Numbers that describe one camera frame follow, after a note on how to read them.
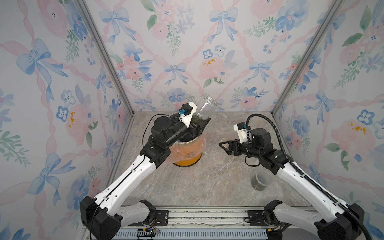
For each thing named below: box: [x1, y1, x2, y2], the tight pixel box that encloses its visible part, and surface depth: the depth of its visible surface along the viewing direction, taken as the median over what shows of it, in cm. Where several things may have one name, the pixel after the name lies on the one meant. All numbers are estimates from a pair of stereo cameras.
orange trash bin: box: [170, 136, 205, 167], surface depth 76 cm
